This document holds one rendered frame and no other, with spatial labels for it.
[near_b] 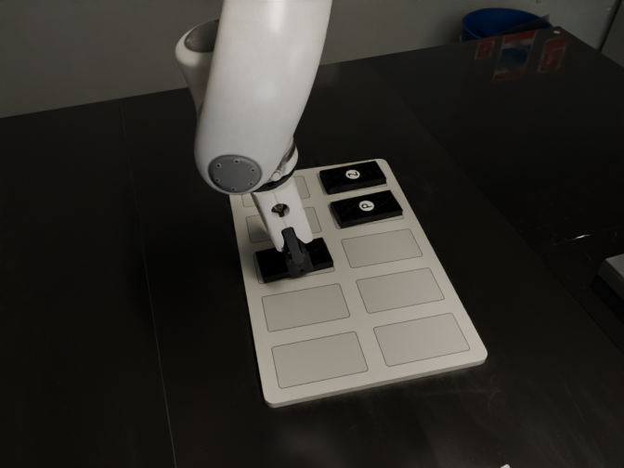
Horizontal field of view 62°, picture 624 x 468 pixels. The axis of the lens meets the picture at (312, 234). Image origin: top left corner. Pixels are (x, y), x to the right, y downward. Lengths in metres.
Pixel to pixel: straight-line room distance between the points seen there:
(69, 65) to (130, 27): 0.29
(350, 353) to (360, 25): 2.09
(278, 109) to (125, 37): 1.95
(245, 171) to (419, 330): 0.33
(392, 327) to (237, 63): 0.39
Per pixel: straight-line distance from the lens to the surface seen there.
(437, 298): 0.70
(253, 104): 0.42
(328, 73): 1.17
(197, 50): 0.50
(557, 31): 1.48
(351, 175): 0.85
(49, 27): 2.34
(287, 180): 0.58
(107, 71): 2.41
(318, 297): 0.69
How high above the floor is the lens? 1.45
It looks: 45 degrees down
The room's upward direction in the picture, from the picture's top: straight up
